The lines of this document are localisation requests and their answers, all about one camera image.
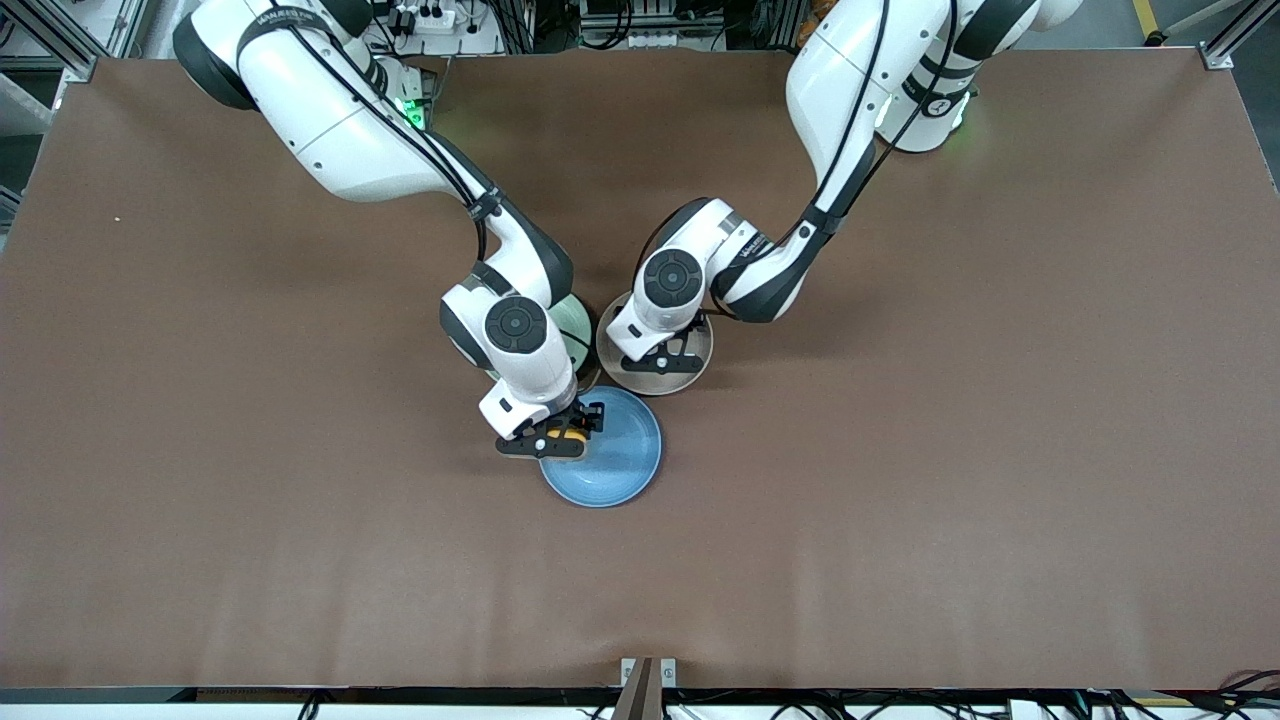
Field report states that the beige round plate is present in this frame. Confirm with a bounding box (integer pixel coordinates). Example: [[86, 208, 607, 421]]
[[596, 292, 715, 397]]

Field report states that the blue round plate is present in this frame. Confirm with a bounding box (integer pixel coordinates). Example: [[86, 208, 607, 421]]
[[538, 386, 663, 509]]

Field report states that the light green round plate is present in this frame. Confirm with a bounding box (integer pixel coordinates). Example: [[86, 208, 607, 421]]
[[552, 293, 598, 379]]

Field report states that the white power strip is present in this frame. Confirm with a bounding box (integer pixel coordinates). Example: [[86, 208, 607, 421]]
[[385, 0, 463, 36]]

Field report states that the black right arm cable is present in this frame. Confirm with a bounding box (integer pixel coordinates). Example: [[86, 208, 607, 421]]
[[262, 0, 501, 293]]

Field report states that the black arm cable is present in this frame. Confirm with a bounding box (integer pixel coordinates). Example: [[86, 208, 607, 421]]
[[700, 0, 963, 323], [262, 0, 501, 293]]

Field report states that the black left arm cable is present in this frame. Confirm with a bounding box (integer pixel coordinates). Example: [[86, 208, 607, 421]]
[[700, 0, 963, 323]]

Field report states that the metal table edge bracket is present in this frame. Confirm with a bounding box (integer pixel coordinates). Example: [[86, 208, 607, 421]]
[[612, 657, 678, 720]]

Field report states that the black floor cable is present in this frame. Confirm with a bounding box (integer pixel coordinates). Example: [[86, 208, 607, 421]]
[[1190, 668, 1280, 717]]

